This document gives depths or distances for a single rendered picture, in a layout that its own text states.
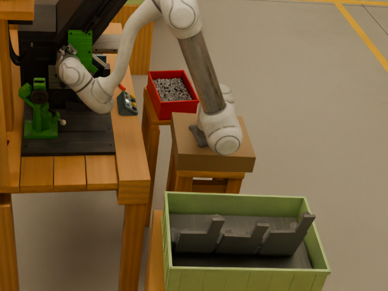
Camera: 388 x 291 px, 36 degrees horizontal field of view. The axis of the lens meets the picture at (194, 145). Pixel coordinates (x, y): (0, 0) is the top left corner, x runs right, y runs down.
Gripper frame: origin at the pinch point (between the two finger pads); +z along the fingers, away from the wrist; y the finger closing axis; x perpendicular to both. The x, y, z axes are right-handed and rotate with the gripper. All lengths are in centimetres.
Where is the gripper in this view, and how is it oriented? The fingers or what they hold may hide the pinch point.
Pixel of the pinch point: (70, 51)
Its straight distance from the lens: 291.8
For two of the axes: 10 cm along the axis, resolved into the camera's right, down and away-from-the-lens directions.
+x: -7.4, 6.6, 1.2
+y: -6.4, -6.4, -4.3
